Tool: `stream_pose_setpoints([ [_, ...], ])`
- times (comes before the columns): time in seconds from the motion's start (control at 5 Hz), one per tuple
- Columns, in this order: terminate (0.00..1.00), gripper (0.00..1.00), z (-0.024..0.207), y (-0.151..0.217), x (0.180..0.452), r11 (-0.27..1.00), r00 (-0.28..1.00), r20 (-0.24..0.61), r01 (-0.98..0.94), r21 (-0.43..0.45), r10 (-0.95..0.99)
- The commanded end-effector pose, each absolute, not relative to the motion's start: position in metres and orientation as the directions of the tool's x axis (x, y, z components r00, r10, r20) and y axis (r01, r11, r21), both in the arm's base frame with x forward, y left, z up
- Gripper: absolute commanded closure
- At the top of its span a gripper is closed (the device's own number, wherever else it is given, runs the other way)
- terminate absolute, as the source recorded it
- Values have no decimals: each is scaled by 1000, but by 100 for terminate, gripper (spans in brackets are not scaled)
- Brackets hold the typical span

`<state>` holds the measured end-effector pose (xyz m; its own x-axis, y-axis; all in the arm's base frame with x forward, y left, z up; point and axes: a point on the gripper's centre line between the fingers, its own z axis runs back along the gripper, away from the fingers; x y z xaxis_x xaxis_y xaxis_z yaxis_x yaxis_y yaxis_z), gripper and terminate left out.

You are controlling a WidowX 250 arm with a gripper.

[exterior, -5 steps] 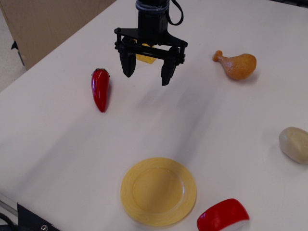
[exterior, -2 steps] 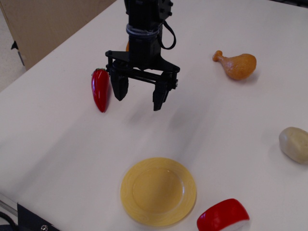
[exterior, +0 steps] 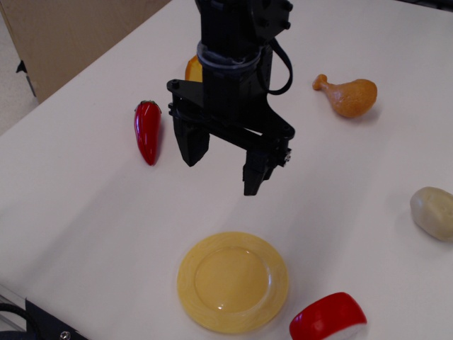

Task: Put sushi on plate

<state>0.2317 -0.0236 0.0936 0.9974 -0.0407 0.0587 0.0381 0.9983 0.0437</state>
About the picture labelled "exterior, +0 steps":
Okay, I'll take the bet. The black corner bracket with screw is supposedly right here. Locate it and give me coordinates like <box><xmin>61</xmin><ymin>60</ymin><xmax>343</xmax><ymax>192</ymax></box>
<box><xmin>25</xmin><ymin>300</ymin><xmax>88</xmax><ymax>340</ymax></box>

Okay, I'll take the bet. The beige toy potato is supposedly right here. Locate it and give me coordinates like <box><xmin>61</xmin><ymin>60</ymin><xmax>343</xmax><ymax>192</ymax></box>
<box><xmin>410</xmin><ymin>187</ymin><xmax>452</xmax><ymax>242</ymax></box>

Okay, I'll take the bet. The red toy chili pepper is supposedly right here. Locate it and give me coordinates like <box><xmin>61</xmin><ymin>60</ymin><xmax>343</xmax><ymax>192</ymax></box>
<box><xmin>134</xmin><ymin>101</ymin><xmax>161</xmax><ymax>166</ymax></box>

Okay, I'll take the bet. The toy chicken drumstick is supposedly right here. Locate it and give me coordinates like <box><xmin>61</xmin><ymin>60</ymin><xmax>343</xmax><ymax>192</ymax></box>
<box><xmin>312</xmin><ymin>74</ymin><xmax>378</xmax><ymax>118</ymax></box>

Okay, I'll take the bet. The black cable at table corner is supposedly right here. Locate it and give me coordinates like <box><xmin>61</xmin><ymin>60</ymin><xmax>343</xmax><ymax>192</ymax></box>
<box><xmin>0</xmin><ymin>302</ymin><xmax>40</xmax><ymax>336</ymax></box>

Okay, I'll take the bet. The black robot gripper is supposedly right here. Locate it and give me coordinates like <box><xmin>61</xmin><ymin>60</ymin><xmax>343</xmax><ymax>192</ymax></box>
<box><xmin>167</xmin><ymin>52</ymin><xmax>295</xmax><ymax>196</ymax></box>

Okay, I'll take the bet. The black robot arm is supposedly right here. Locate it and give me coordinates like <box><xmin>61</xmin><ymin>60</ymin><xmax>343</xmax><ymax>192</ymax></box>
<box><xmin>167</xmin><ymin>1</ymin><xmax>295</xmax><ymax>196</ymax></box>

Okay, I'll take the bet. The red and white toy sushi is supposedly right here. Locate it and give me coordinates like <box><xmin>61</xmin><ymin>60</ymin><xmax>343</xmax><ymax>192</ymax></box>
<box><xmin>289</xmin><ymin>292</ymin><xmax>367</xmax><ymax>339</ymax></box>

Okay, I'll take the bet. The yellow toy cheese wedge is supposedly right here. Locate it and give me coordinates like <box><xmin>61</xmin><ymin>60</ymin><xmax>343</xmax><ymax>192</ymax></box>
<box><xmin>185</xmin><ymin>55</ymin><xmax>202</xmax><ymax>82</ymax></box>

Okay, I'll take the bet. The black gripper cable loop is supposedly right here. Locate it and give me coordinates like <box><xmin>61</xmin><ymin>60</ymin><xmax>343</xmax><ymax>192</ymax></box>
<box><xmin>268</xmin><ymin>38</ymin><xmax>294</xmax><ymax>96</ymax></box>

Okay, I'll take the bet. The yellow plastic plate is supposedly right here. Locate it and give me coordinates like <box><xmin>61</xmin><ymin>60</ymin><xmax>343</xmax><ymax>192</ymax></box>
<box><xmin>176</xmin><ymin>232</ymin><xmax>289</xmax><ymax>334</ymax></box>

